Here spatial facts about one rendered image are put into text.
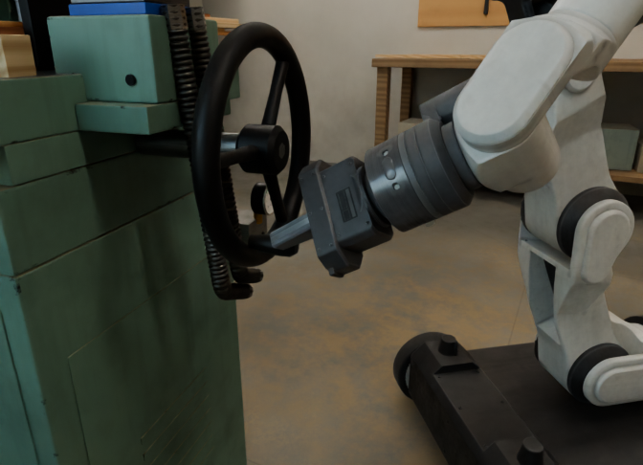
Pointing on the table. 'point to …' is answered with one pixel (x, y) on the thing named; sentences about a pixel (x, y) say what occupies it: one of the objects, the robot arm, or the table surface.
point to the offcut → (16, 56)
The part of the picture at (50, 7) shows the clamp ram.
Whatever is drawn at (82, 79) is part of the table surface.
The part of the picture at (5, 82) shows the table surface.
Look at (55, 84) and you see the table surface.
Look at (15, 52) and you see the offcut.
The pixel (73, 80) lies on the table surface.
